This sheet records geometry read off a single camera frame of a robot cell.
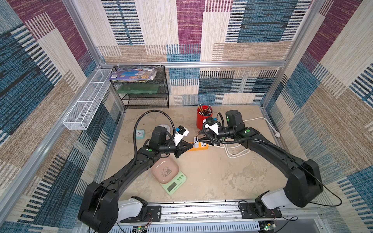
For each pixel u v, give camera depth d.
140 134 1.01
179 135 0.67
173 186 0.81
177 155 0.69
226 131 0.67
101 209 0.40
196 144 0.91
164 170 0.85
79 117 0.70
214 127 0.65
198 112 0.95
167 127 0.66
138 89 0.98
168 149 0.67
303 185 0.42
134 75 0.81
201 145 0.95
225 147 0.96
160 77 0.93
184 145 0.72
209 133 0.68
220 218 0.73
